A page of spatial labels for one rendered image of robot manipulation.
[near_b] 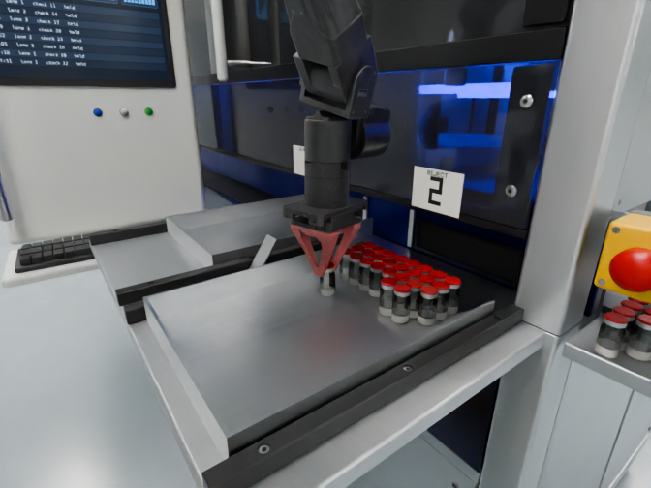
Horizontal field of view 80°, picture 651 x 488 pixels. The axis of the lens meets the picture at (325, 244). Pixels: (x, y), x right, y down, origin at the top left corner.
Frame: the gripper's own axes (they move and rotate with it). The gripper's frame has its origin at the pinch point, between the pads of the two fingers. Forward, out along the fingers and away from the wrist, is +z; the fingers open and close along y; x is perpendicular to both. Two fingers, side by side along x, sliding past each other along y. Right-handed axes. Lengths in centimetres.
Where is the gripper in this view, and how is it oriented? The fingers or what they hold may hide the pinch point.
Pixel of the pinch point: (325, 266)
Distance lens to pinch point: 53.6
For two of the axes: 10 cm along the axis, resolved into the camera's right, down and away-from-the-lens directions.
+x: -7.8, -2.3, 5.8
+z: -0.1, 9.4, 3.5
